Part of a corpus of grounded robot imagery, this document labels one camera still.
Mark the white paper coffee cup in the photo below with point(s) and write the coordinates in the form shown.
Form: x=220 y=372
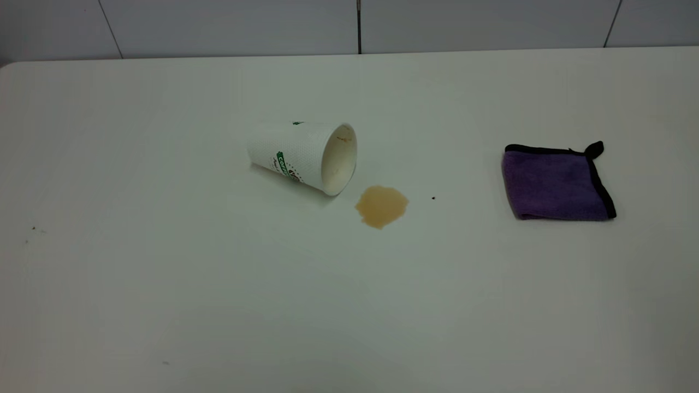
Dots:
x=295 y=153

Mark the purple cloth with black trim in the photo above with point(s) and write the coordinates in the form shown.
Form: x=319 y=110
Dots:
x=551 y=183

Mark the brown coffee spill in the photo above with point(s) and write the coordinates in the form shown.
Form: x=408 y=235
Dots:
x=381 y=206

